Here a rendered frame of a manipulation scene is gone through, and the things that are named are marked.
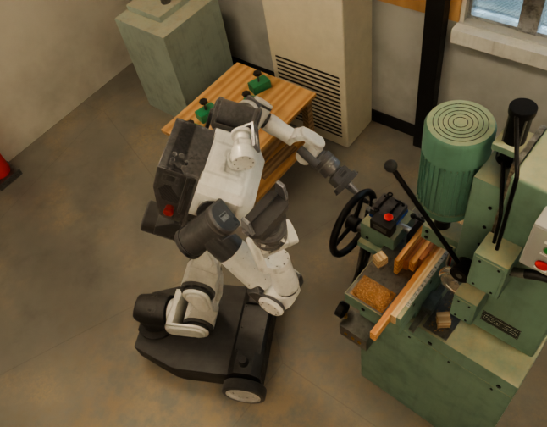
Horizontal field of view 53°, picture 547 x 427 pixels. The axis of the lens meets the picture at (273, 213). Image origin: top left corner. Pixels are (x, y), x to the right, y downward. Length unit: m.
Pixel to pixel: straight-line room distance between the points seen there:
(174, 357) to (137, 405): 0.31
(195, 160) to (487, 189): 0.79
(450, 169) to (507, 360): 0.70
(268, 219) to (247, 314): 1.49
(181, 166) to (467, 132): 0.77
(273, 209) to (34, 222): 2.66
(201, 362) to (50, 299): 1.07
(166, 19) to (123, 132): 0.88
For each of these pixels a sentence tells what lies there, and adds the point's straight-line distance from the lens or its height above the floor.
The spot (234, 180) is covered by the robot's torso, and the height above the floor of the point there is 1.33.
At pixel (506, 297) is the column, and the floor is 1.05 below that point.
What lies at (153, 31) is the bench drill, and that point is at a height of 0.70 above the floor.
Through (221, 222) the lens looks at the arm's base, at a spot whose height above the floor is 1.35.
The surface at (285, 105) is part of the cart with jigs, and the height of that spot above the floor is 0.53.
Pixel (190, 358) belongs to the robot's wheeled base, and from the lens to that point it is 2.64.
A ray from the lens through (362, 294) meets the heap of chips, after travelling 1.81.
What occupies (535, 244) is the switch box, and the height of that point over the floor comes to 1.42.
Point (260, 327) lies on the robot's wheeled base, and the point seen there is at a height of 0.19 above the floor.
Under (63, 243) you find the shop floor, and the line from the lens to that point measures 3.50.
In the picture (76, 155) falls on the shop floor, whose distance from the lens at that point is 3.97.
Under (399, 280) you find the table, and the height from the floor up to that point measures 0.90.
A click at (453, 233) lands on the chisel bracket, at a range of 1.77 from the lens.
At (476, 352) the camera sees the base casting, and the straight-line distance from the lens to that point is 1.89.
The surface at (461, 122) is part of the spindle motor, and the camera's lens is 1.46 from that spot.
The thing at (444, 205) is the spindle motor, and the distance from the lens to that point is 1.58.
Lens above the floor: 2.51
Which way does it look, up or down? 52 degrees down
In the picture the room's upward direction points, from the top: 13 degrees counter-clockwise
